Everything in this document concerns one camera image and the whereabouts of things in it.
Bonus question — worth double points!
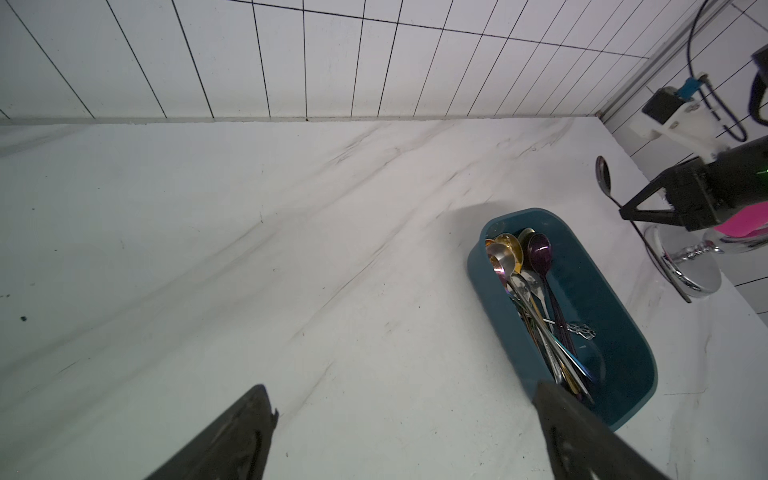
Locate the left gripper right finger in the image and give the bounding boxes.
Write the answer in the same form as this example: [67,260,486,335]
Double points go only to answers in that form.
[533,382,666,479]

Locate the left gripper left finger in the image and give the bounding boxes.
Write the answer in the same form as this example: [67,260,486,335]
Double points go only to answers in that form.
[149,385,279,479]

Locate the silver ornate spoon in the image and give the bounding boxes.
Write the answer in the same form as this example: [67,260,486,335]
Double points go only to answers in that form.
[515,272,598,341]

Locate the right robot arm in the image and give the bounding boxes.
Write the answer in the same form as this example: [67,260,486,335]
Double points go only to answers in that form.
[619,74,767,237]

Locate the black spoon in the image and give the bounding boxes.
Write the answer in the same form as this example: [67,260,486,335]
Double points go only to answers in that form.
[595,156,692,304]

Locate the pink plastic goblet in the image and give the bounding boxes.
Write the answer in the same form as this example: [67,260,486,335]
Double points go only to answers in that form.
[715,201,768,238]

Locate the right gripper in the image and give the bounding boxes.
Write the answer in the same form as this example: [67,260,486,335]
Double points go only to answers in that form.
[619,158,729,231]

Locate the chrome wire cup rack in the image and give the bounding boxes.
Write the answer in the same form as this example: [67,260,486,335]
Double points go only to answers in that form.
[644,224,767,298]

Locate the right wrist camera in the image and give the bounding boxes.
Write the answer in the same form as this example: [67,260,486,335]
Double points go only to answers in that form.
[630,75,729,163]

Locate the teal storage box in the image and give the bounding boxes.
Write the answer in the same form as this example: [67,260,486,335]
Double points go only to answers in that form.
[467,208,657,430]

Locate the silver ladle spoon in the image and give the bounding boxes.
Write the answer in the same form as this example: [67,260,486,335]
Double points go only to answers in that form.
[484,238,595,385]

